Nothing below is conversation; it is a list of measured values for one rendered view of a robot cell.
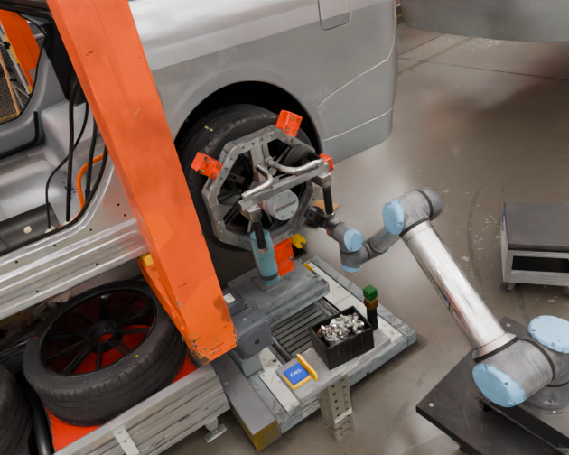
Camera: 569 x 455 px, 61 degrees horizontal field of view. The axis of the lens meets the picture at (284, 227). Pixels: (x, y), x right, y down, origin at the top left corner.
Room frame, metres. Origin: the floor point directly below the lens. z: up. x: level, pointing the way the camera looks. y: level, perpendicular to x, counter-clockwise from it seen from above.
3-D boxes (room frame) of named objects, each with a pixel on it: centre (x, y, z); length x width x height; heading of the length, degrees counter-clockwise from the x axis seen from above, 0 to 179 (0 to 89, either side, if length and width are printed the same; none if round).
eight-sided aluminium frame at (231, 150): (1.87, 0.05, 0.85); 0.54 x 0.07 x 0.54; 116
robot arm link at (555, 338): (0.97, -0.75, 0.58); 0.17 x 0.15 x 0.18; 112
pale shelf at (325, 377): (1.24, -0.09, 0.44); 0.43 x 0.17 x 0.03; 116
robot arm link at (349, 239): (1.73, -0.27, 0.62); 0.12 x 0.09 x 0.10; 26
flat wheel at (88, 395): (1.59, 0.88, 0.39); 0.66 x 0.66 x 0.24
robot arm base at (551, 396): (0.98, -0.76, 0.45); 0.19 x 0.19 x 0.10
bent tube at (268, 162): (1.80, -0.09, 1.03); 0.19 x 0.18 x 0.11; 26
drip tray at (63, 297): (2.39, 1.66, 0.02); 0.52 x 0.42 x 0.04; 110
